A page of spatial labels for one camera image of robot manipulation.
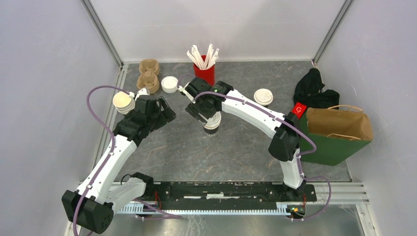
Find brown cardboard cup carrier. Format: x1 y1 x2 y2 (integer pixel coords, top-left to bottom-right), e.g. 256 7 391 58
136 59 160 94

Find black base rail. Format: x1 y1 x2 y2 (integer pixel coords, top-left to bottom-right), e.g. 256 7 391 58
140 181 317 210

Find white cable duct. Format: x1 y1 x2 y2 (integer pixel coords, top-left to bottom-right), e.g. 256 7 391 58
116 202 290 216

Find bundle of wrapped straws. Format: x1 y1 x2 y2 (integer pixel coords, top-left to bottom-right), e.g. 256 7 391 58
186 44 219 70

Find red tag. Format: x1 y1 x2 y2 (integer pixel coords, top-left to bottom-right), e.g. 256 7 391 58
291 102 308 120

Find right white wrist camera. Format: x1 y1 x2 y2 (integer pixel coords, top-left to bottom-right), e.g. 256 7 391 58
177 86 195 103

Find stack of paper cups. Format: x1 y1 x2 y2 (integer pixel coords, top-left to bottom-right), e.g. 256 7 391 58
112 91 135 115

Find red straw holder cup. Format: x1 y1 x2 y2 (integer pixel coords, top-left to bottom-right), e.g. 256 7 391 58
193 55 215 86

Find black cloth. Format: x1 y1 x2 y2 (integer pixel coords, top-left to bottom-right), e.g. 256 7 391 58
293 68 340 109

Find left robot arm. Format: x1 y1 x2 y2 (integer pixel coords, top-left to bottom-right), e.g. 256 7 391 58
61 95 176 234

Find green box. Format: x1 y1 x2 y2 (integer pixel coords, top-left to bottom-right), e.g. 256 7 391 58
300 113 372 166

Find white cup lid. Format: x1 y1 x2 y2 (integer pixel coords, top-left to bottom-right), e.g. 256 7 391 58
203 112 221 130
253 88 273 104

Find brown paper bag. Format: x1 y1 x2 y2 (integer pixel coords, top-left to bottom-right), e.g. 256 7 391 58
306 105 374 141

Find black paper coffee cup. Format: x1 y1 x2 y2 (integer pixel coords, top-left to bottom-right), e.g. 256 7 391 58
259 103 270 108

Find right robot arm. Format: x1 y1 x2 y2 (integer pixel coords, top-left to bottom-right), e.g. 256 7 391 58
177 77 306 201

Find stack of white lids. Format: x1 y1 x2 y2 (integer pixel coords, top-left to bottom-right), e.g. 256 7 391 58
161 76 178 94

